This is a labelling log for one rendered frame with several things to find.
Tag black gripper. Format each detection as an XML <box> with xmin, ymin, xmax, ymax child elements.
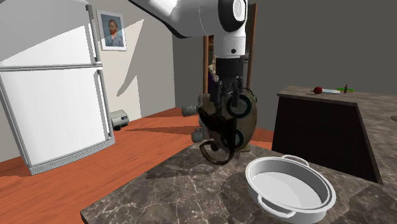
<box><xmin>212</xmin><ymin>57</ymin><xmax>245</xmax><ymax>118</ymax></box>

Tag brown wooden door frame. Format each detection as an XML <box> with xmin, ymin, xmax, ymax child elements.
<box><xmin>202</xmin><ymin>3</ymin><xmax>258</xmax><ymax>95</ymax></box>

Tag white refrigerator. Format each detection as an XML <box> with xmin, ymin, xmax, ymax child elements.
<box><xmin>0</xmin><ymin>0</ymin><xmax>116</xmax><ymax>176</ymax></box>

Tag white two-handled pan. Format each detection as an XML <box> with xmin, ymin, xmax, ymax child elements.
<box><xmin>244</xmin><ymin>154</ymin><xmax>337</xmax><ymax>224</ymax></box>

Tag small grey appliance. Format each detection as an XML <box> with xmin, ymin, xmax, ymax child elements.
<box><xmin>110</xmin><ymin>109</ymin><xmax>130</xmax><ymax>131</ymax></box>

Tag framed portrait wall picture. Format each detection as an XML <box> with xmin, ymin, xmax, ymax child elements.
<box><xmin>96</xmin><ymin>9</ymin><xmax>129</xmax><ymax>52</ymax></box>

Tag olive round figure teal rings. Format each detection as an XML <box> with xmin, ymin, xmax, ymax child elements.
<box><xmin>181</xmin><ymin>87</ymin><xmax>259</xmax><ymax>166</ymax></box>

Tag dark kitchen counter cabinet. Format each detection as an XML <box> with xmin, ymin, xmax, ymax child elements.
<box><xmin>271</xmin><ymin>85</ymin><xmax>397</xmax><ymax>199</ymax></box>

